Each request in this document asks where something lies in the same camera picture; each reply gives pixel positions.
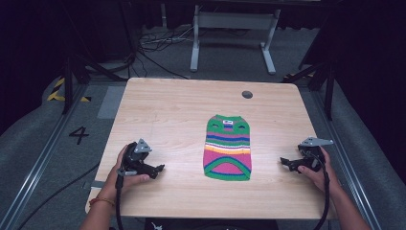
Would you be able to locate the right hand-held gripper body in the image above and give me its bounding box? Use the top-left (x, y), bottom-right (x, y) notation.
top-left (297, 136), bottom-right (335, 173)

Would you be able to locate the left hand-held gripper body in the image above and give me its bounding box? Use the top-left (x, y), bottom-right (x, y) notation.
top-left (117, 137), bottom-right (159, 176)

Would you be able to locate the striped knitted pet sweater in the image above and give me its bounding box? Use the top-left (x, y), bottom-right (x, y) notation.
top-left (202, 114), bottom-right (253, 182)

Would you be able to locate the person's right hand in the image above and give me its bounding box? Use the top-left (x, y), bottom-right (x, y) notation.
top-left (298, 147), bottom-right (341, 193)

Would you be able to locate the person's left hand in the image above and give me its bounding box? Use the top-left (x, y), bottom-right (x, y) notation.
top-left (101, 144), bottom-right (151, 201)

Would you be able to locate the black metal stand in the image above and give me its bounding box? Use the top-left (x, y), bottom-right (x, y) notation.
top-left (60, 47), bottom-right (129, 115)
top-left (282, 60), bottom-right (337, 122)

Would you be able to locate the yellow and black hazard tape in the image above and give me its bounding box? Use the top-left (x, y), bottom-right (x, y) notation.
top-left (46, 77), bottom-right (93, 104)

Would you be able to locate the grey metal floor rail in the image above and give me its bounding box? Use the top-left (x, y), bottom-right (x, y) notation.
top-left (0, 83), bottom-right (90, 230)
top-left (309, 88), bottom-right (383, 230)

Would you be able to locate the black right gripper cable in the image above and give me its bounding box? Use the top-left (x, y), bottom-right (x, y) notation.
top-left (305, 151), bottom-right (331, 230)

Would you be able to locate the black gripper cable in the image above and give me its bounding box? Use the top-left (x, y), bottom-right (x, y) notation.
top-left (114, 167), bottom-right (126, 230)
top-left (305, 151), bottom-right (331, 230)

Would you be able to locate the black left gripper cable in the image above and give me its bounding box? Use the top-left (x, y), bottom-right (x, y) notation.
top-left (114, 167), bottom-right (126, 230)

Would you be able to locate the red and gold bracelet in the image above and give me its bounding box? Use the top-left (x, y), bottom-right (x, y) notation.
top-left (88, 196), bottom-right (116, 207)

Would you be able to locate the long black floor cable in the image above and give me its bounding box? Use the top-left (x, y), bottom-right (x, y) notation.
top-left (14, 162), bottom-right (102, 230)

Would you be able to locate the tangle of black floor cables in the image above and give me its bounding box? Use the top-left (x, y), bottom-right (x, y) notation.
top-left (128, 24), bottom-right (196, 81)

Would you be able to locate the white metal desk frame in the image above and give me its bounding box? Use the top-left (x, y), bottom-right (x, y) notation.
top-left (189, 4), bottom-right (282, 77)

